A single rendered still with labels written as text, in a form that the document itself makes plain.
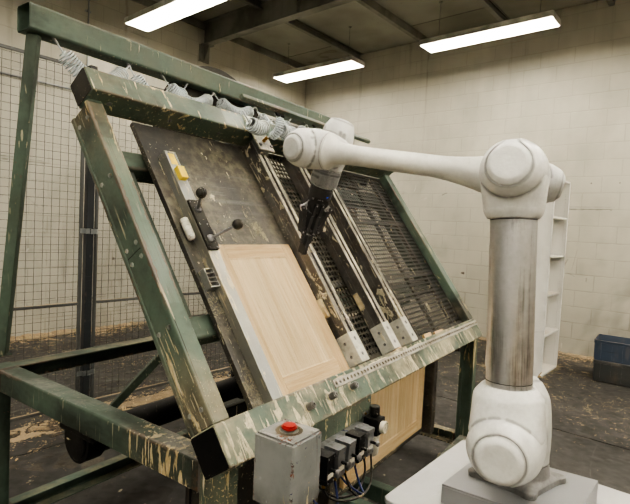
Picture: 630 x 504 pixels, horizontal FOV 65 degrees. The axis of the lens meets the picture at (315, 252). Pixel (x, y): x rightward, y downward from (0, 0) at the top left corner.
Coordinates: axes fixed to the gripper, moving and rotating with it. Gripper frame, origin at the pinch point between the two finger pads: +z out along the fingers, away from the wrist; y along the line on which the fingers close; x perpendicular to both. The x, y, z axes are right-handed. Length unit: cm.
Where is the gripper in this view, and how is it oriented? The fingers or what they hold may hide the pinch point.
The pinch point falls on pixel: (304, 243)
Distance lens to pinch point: 162.9
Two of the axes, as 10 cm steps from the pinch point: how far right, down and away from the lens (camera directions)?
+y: -7.8, -0.1, -6.3
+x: 5.6, 4.4, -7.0
